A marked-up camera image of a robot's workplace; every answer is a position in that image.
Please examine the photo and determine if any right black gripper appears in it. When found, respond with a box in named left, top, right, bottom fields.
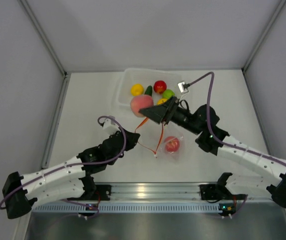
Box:
left=141, top=95, right=203, bottom=135

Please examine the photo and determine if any yellow fake apple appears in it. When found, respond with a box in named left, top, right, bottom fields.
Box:
left=157, top=98, right=168, bottom=105

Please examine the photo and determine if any light green fake vegetable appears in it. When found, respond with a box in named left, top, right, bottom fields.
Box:
left=162, top=89, right=175, bottom=100

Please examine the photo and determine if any green fake cucumber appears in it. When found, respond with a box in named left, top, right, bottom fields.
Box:
left=144, top=85, right=153, bottom=96

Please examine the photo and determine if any red fake apple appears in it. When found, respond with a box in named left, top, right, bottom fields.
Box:
left=153, top=80, right=167, bottom=95

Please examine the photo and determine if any pink fake peach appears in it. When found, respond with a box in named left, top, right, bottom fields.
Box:
left=130, top=94, right=154, bottom=118

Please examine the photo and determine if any clear zip top bag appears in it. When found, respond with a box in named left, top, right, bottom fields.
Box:
left=135, top=118, right=185, bottom=162

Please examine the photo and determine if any red fake tomato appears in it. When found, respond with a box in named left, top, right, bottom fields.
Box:
left=164, top=136, right=180, bottom=153

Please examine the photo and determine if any yellow fake lemon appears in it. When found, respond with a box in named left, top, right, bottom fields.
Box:
left=130, top=83, right=144, bottom=97

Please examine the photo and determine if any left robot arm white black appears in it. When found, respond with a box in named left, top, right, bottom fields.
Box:
left=0, top=130, right=140, bottom=219

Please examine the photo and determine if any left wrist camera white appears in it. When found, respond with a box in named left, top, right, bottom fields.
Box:
left=103, top=116, right=119, bottom=135

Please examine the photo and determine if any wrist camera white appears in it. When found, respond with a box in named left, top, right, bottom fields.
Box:
left=177, top=81, right=190, bottom=95
left=103, top=116, right=119, bottom=135

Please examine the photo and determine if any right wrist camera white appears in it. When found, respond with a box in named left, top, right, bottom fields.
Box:
left=177, top=81, right=190, bottom=95

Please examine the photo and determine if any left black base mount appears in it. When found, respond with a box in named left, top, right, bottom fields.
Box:
left=90, top=184, right=112, bottom=201

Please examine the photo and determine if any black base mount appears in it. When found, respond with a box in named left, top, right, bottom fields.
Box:
left=90, top=184, right=112, bottom=201
left=199, top=184, right=222, bottom=203

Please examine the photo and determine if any aluminium rail frame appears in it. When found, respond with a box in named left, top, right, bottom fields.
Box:
left=65, top=181, right=266, bottom=202

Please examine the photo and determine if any white slotted cable duct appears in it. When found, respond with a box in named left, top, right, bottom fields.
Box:
left=32, top=202, right=224, bottom=214

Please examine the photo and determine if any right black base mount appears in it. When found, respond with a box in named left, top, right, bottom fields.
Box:
left=199, top=184, right=222, bottom=203

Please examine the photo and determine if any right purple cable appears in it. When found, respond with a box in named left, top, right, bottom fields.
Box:
left=185, top=71, right=286, bottom=208

